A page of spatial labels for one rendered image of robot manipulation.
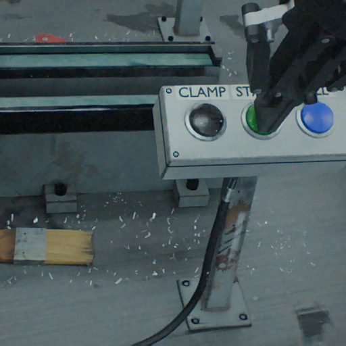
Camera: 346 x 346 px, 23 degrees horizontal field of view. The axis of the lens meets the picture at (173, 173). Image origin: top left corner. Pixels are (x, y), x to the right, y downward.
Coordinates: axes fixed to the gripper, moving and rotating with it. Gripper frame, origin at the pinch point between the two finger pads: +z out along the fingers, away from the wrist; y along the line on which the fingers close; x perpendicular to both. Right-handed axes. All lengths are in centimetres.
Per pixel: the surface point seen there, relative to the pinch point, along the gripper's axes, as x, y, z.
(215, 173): 3.5, 3.7, 7.7
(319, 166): 3.5, -5.8, 6.9
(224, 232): 6.5, 1.0, 16.9
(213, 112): -0.5, 4.5, 3.4
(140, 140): -8.6, 5.9, 30.3
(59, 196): -3.4, 15.5, 34.4
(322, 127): 1.1, -5.1, 3.4
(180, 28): -36, -7, 53
